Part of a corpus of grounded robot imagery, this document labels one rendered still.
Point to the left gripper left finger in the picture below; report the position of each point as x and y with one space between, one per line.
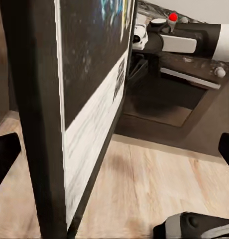
9 150

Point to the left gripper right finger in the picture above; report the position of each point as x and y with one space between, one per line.
223 146

